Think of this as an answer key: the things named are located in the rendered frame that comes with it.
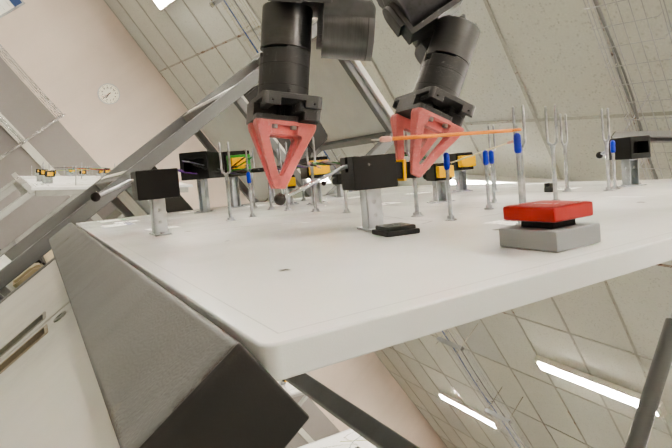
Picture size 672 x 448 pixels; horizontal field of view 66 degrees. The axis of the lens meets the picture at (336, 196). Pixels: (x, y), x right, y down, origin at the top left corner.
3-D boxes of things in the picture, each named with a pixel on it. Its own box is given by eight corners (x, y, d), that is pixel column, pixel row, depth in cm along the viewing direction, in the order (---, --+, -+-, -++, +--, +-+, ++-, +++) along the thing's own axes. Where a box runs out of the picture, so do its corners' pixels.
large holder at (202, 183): (234, 206, 136) (229, 152, 136) (212, 212, 119) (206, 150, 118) (209, 208, 137) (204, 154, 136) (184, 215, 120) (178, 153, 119)
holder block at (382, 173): (342, 190, 63) (339, 158, 63) (383, 186, 65) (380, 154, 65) (355, 190, 59) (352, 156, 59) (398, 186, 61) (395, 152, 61)
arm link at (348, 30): (275, -63, 58) (267, -60, 50) (377, -56, 58) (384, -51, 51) (274, 45, 64) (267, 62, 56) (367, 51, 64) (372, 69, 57)
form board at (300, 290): (76, 231, 125) (75, 222, 125) (406, 191, 176) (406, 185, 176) (267, 394, 23) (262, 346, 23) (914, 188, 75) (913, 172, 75)
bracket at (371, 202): (356, 228, 64) (353, 189, 64) (374, 226, 65) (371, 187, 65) (372, 232, 60) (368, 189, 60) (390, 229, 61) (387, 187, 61)
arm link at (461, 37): (443, 3, 63) (488, 17, 63) (434, 27, 70) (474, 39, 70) (426, 54, 63) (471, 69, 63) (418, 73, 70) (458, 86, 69)
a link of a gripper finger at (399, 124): (415, 185, 69) (437, 120, 70) (444, 185, 62) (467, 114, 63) (372, 167, 67) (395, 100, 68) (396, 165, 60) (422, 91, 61)
